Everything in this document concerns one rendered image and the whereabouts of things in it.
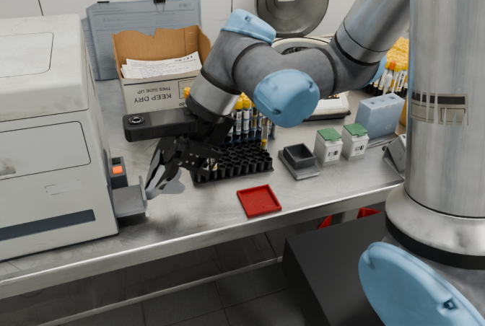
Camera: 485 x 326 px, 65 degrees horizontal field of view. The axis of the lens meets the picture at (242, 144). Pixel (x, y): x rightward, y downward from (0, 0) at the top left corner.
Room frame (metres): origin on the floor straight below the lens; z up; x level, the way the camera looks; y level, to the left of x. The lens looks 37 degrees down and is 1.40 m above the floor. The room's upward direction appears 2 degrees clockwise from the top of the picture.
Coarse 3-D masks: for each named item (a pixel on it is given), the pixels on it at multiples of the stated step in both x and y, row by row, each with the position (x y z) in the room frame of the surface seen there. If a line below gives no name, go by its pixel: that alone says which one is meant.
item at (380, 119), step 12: (396, 96) 0.79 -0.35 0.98; (360, 108) 0.76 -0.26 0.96; (372, 108) 0.73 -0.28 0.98; (384, 108) 0.75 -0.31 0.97; (396, 108) 0.76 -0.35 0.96; (360, 120) 0.75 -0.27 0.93; (372, 120) 0.73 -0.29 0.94; (384, 120) 0.75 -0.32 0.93; (396, 120) 0.77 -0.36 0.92; (372, 132) 0.74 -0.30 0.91; (384, 132) 0.76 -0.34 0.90; (372, 144) 0.72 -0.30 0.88
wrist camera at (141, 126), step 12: (180, 108) 0.54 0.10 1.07; (132, 120) 0.49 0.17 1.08; (144, 120) 0.49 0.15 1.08; (156, 120) 0.50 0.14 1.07; (168, 120) 0.50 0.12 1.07; (180, 120) 0.50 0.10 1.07; (192, 120) 0.51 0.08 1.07; (132, 132) 0.47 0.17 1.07; (144, 132) 0.48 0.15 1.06; (156, 132) 0.49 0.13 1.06; (168, 132) 0.49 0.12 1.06; (180, 132) 0.50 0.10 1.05; (192, 132) 0.51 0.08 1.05
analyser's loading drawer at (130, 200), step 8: (112, 192) 0.49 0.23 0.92; (120, 192) 0.50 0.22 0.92; (128, 192) 0.50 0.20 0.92; (136, 192) 0.50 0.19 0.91; (144, 192) 0.48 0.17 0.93; (112, 200) 0.45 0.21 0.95; (120, 200) 0.48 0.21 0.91; (128, 200) 0.48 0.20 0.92; (136, 200) 0.48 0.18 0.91; (144, 200) 0.46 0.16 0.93; (120, 208) 0.46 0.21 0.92; (128, 208) 0.46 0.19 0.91; (136, 208) 0.46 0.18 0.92; (144, 208) 0.46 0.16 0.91; (120, 216) 0.45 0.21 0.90
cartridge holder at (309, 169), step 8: (296, 144) 0.67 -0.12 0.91; (304, 144) 0.67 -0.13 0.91; (280, 152) 0.67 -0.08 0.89; (288, 152) 0.64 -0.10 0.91; (296, 152) 0.67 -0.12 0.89; (304, 152) 0.67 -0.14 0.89; (312, 152) 0.65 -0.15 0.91; (288, 160) 0.64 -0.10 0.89; (296, 160) 0.62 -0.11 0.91; (304, 160) 0.62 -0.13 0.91; (312, 160) 0.63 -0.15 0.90; (288, 168) 0.63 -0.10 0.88; (296, 168) 0.61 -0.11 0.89; (304, 168) 0.62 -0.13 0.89; (312, 168) 0.62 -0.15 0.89; (296, 176) 0.60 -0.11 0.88; (304, 176) 0.60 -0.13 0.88
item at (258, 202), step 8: (240, 192) 0.55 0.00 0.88; (248, 192) 0.55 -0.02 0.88; (256, 192) 0.55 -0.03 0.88; (264, 192) 0.56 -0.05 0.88; (272, 192) 0.55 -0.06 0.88; (240, 200) 0.53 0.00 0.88; (248, 200) 0.53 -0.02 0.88; (256, 200) 0.53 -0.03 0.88; (264, 200) 0.53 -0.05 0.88; (272, 200) 0.53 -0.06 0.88; (248, 208) 0.51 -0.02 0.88; (256, 208) 0.51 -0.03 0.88; (264, 208) 0.51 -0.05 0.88; (272, 208) 0.51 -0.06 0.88; (280, 208) 0.51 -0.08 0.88; (248, 216) 0.49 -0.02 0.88
